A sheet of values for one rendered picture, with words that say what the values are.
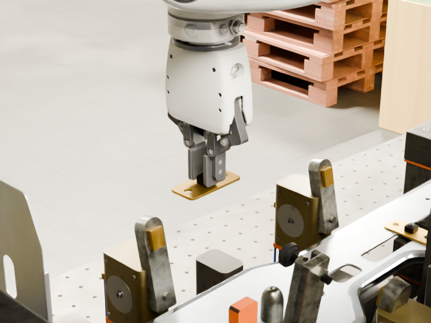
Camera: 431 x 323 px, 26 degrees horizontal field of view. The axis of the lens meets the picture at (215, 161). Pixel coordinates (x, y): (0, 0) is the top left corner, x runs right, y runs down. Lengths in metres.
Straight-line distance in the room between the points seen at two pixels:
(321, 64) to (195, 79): 3.72
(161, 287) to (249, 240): 0.78
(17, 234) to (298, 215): 0.72
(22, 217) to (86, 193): 3.00
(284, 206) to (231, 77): 0.58
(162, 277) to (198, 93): 0.39
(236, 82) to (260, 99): 3.88
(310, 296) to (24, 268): 0.31
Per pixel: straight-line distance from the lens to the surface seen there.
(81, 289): 1.95
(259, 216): 2.20
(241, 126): 1.03
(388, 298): 1.20
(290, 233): 1.59
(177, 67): 1.05
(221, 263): 1.45
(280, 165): 4.14
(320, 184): 1.53
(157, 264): 1.33
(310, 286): 1.03
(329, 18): 4.69
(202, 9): 0.92
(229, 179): 1.11
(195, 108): 1.05
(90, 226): 3.66
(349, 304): 1.35
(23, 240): 0.93
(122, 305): 1.39
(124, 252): 1.38
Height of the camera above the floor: 1.73
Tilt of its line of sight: 25 degrees down
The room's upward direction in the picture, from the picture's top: straight up
